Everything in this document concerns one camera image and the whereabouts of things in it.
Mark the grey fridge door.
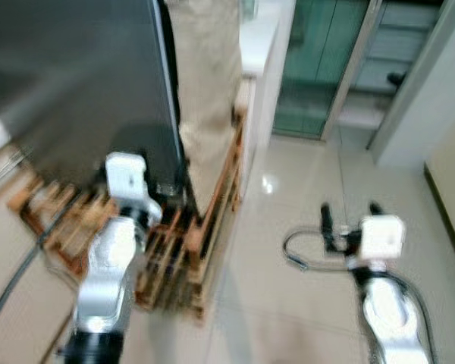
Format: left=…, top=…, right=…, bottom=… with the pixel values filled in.
left=0, top=0, right=175, bottom=190

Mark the wooden slatted rack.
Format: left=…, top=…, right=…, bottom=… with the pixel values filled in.
left=6, top=106, right=247, bottom=323

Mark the green glass door panel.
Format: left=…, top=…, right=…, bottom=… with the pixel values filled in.
left=273, top=0, right=380, bottom=141

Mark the blue-grey glass door panel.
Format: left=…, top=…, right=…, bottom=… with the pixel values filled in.
left=347, top=0, right=444, bottom=96

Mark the white counter unit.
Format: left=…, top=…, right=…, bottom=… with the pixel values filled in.
left=239, top=0, right=297, bottom=149

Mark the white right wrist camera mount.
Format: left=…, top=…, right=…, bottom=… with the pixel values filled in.
left=359, top=215, right=406, bottom=261

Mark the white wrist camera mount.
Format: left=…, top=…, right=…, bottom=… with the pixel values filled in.
left=105, top=152, right=163, bottom=222
left=359, top=215, right=406, bottom=261

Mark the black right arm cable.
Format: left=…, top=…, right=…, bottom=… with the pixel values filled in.
left=283, top=227, right=438, bottom=363

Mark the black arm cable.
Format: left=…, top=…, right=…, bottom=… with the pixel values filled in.
left=283, top=227, right=438, bottom=363
left=0, top=218, right=61, bottom=342

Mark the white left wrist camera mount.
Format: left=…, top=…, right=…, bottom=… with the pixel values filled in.
left=105, top=152, right=163, bottom=222

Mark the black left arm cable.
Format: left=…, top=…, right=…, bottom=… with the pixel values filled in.
left=0, top=218, right=61, bottom=342

